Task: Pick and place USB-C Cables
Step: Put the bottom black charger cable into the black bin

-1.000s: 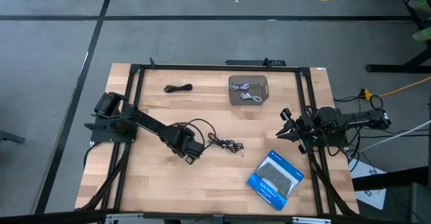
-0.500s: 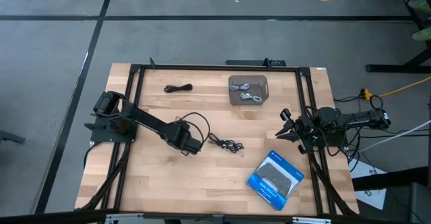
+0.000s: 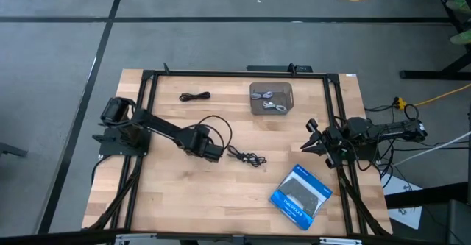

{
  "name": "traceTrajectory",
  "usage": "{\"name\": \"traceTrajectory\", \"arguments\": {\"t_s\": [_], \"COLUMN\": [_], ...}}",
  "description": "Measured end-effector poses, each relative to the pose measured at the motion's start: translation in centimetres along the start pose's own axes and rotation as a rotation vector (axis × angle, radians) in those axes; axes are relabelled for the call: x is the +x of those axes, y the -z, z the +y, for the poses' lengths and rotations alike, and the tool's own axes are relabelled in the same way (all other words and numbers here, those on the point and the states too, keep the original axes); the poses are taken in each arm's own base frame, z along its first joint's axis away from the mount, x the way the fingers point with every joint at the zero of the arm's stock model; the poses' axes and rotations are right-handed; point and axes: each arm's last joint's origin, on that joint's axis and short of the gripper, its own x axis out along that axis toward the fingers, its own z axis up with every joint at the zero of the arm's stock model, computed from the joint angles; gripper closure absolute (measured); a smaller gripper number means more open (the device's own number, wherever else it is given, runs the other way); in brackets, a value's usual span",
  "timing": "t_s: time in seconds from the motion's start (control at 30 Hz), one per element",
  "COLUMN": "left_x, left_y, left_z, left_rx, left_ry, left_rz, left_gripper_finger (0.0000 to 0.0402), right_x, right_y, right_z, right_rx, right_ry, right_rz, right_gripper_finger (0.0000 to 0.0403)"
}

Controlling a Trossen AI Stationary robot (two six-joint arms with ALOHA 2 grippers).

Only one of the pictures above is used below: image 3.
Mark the black crossbar with silver brackets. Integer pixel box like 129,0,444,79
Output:
0,229,471,245

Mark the black cable bundle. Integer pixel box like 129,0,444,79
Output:
179,91,211,103

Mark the blue game controller box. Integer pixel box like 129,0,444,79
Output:
269,163,334,231

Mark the grey plastic basket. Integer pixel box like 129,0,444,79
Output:
249,82,294,116

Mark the long black cable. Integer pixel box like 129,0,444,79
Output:
224,144,267,168

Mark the white paper sheet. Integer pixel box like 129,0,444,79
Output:
382,173,424,230

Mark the white floor cable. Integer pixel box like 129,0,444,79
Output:
393,130,471,167

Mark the black aluminium table frame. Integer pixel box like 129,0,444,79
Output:
87,67,392,237

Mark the black table foot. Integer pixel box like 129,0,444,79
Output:
0,141,29,158

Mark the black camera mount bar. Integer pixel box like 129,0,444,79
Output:
245,63,314,74

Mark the grey box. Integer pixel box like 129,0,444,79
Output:
446,199,471,245

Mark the black floor beam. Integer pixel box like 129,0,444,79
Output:
384,181,470,210

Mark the black floor stand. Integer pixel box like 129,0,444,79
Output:
400,0,471,80

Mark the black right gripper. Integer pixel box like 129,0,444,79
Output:
300,118,343,169

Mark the white USB-C cable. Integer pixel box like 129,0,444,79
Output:
262,101,287,113

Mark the yellow extension cable with plug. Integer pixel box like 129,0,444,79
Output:
392,82,471,110

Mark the green shoe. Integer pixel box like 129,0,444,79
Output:
449,29,471,46
445,0,471,16

